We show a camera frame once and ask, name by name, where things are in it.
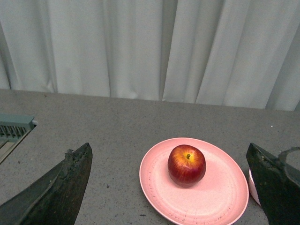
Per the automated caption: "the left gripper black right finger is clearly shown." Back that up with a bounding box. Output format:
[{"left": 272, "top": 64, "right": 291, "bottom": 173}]
[{"left": 246, "top": 143, "right": 300, "bottom": 225}]

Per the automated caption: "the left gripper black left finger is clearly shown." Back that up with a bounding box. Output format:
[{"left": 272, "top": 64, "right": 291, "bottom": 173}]
[{"left": 0, "top": 143, "right": 93, "bottom": 225}]

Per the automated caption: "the red yellow apple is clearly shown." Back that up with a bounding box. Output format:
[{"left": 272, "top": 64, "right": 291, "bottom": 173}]
[{"left": 167, "top": 144, "right": 206, "bottom": 188}]

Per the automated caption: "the pale pink bowl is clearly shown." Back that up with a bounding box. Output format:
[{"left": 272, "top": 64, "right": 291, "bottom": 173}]
[{"left": 248, "top": 169, "right": 261, "bottom": 205}]

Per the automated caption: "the pink round plate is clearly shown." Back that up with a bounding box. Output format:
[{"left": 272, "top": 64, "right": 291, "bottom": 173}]
[{"left": 139, "top": 138, "right": 249, "bottom": 225}]

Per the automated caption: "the green grey dish rack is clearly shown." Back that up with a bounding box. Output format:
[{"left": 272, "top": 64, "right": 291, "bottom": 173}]
[{"left": 0, "top": 113, "right": 36, "bottom": 163}]

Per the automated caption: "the white pleated curtain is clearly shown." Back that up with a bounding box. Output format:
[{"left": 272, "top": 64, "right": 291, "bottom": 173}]
[{"left": 0, "top": 0, "right": 300, "bottom": 111}]

